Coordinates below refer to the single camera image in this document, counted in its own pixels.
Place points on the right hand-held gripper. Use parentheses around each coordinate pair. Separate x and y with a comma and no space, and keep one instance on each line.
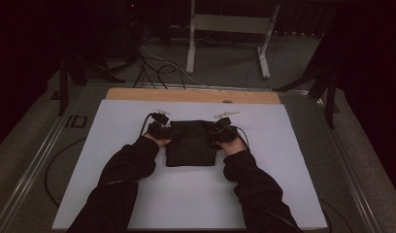
(225,134)

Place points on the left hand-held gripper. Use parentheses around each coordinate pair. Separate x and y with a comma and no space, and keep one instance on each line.
(160,129)

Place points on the black shorts with blue print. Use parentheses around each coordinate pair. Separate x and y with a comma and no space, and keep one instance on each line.
(191,145)

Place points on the person's left hand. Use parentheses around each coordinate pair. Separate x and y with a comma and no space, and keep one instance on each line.
(158,143)

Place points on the person's right hand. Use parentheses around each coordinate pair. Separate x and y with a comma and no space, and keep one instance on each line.
(233,148)

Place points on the white table mat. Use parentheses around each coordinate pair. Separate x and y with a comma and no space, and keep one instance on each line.
(186,194)

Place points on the dark equipment rack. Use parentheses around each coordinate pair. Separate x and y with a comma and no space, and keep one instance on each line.
(132,29)

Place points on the black metal stand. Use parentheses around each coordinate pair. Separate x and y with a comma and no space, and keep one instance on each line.
(330,103)
(63,87)

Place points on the white metal stand frame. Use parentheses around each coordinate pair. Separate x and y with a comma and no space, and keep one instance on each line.
(231,23)

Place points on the aluminium floor frame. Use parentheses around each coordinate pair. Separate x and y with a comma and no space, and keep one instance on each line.
(24,191)

